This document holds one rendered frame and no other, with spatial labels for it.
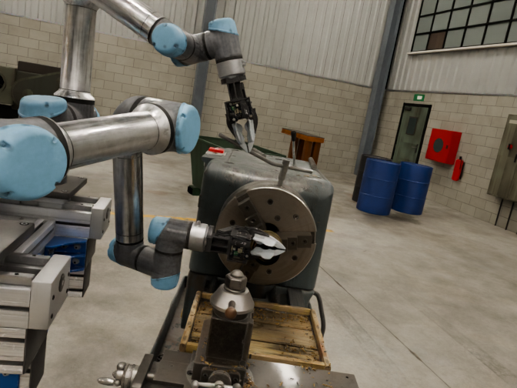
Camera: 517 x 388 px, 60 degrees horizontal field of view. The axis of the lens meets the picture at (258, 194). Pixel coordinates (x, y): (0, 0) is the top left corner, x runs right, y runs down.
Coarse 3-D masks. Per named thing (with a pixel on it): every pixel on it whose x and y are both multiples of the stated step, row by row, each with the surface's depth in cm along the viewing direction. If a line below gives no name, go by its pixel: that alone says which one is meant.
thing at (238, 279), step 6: (234, 270) 78; (240, 270) 79; (228, 276) 78; (234, 276) 78; (240, 276) 78; (228, 282) 78; (234, 282) 77; (240, 282) 77; (246, 282) 79; (228, 288) 78; (234, 288) 77; (240, 288) 77
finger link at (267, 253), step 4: (256, 248) 121; (260, 248) 121; (264, 248) 122; (268, 248) 122; (272, 248) 123; (276, 248) 122; (252, 252) 120; (256, 252) 121; (260, 252) 121; (264, 252) 121; (268, 252) 121; (272, 252) 121; (276, 252) 121; (280, 252) 121; (264, 256) 118; (268, 256) 118
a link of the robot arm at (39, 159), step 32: (0, 128) 65; (32, 128) 67; (64, 128) 77; (96, 128) 82; (128, 128) 89; (160, 128) 97; (192, 128) 104; (0, 160) 63; (32, 160) 67; (64, 160) 72; (96, 160) 84; (0, 192) 66; (32, 192) 68
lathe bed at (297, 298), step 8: (208, 280) 158; (216, 280) 155; (208, 288) 150; (216, 288) 150; (288, 288) 157; (272, 296) 150; (280, 296) 155; (288, 296) 152; (296, 296) 151; (288, 304) 149; (296, 304) 145; (304, 304) 146
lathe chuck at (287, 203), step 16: (240, 192) 138; (256, 192) 134; (272, 192) 134; (288, 192) 134; (224, 208) 136; (256, 208) 135; (272, 208) 135; (288, 208) 135; (304, 208) 135; (224, 224) 136; (240, 224) 136; (272, 224) 137; (288, 224) 136; (304, 224) 136; (224, 256) 138; (288, 256) 138; (304, 256) 138; (256, 272) 139; (272, 272) 139; (288, 272) 139
